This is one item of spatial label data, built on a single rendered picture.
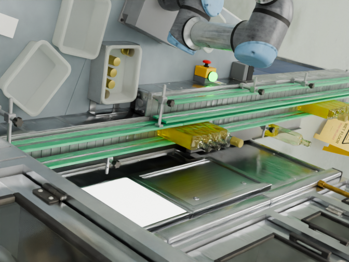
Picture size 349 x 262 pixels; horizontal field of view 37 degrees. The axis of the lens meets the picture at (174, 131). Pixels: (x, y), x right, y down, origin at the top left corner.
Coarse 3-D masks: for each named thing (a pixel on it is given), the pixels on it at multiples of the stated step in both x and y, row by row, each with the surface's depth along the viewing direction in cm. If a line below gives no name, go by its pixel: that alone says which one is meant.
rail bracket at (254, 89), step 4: (256, 80) 241; (240, 84) 246; (244, 84) 246; (244, 88) 247; (248, 88) 244; (252, 88) 242; (256, 88) 242; (252, 92) 242; (256, 92) 243; (260, 92) 239; (264, 92) 240
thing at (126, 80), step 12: (108, 48) 188; (120, 48) 192; (108, 60) 190; (120, 60) 203; (132, 60) 203; (120, 72) 205; (132, 72) 204; (120, 84) 207; (132, 84) 205; (120, 96) 205; (132, 96) 205
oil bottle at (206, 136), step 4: (188, 128) 212; (192, 128) 213; (196, 128) 214; (196, 132) 209; (200, 132) 210; (204, 132) 211; (204, 136) 206; (208, 136) 207; (204, 140) 206; (208, 140) 206
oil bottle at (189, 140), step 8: (168, 128) 210; (176, 128) 209; (184, 128) 211; (168, 136) 211; (176, 136) 208; (184, 136) 205; (192, 136) 203; (200, 136) 204; (184, 144) 205; (192, 144) 202
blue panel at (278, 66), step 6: (276, 60) 350; (270, 66) 324; (276, 66) 327; (282, 66) 330; (288, 66) 334; (294, 66) 338; (300, 66) 341; (258, 72) 296; (264, 72) 299; (270, 72) 302; (276, 72) 305; (282, 72) 308
